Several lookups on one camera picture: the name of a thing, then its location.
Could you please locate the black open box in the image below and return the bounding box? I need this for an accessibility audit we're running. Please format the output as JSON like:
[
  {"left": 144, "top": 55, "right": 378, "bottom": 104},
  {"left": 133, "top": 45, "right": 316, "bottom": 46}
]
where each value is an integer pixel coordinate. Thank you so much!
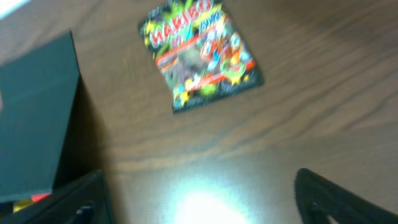
[{"left": 1, "top": 32, "right": 80, "bottom": 215}]

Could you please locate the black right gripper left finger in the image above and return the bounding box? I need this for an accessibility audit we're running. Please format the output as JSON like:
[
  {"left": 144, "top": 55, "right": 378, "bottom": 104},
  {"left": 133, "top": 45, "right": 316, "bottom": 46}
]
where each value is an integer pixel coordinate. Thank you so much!
[{"left": 1, "top": 170, "right": 114, "bottom": 224}]

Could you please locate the yellow Hacks candy bag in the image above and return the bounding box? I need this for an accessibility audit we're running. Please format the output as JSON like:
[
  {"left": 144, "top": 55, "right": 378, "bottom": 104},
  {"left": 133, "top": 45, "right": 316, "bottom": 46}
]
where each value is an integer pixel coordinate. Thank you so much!
[{"left": 12, "top": 199, "right": 35, "bottom": 213}]

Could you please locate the red candy bag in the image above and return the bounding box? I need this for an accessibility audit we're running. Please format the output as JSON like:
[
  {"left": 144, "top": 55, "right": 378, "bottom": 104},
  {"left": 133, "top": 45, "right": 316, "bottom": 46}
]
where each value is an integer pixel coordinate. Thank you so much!
[{"left": 30, "top": 192, "right": 52, "bottom": 203}]

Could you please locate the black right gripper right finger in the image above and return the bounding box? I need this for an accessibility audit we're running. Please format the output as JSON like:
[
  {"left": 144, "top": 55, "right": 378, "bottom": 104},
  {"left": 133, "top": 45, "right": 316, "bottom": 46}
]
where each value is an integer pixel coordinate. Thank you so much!
[{"left": 294, "top": 168, "right": 397, "bottom": 224}]

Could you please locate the black Haribo gummy bag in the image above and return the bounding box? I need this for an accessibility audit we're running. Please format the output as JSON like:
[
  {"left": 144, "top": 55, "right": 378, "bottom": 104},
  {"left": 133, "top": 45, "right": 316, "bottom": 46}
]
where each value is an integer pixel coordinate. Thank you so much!
[{"left": 138, "top": 0, "right": 264, "bottom": 113}]

